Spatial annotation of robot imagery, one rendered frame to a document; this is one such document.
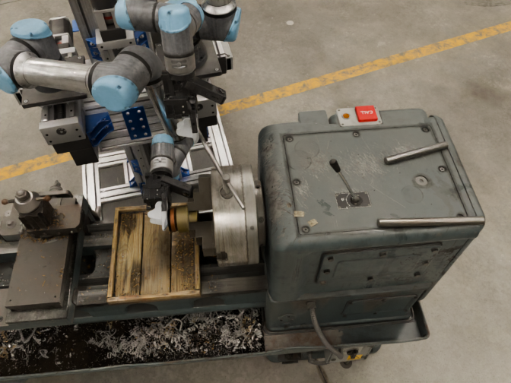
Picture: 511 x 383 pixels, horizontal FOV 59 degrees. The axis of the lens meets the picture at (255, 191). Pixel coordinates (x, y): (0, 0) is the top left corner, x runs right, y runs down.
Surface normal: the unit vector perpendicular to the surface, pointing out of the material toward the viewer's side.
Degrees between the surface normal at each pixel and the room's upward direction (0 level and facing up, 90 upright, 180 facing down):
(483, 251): 0
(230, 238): 57
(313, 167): 0
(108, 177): 0
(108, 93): 89
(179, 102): 70
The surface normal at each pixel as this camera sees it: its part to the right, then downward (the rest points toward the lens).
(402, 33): 0.00, -0.56
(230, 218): 0.05, 0.00
